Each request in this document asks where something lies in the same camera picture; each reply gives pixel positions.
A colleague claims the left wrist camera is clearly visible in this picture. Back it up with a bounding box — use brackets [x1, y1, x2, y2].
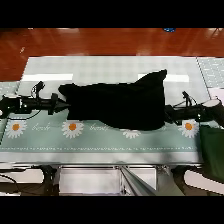
[31, 80, 46, 100]

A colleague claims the dark green garment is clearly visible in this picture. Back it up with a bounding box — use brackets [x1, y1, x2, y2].
[198, 124, 224, 184]

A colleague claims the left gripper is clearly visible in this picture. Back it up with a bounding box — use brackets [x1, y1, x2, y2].
[48, 92, 72, 116]

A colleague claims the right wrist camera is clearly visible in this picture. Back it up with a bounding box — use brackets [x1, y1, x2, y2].
[181, 90, 198, 108]

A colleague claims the silver frame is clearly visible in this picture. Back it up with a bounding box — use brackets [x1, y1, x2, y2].
[0, 162, 205, 197]

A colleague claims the black cable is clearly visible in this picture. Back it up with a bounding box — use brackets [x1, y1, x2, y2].
[5, 110, 44, 122]

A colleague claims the black garment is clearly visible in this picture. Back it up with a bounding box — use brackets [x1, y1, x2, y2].
[57, 68, 168, 132]

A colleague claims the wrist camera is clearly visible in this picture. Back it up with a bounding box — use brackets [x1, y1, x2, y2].
[181, 90, 198, 108]
[31, 80, 46, 100]

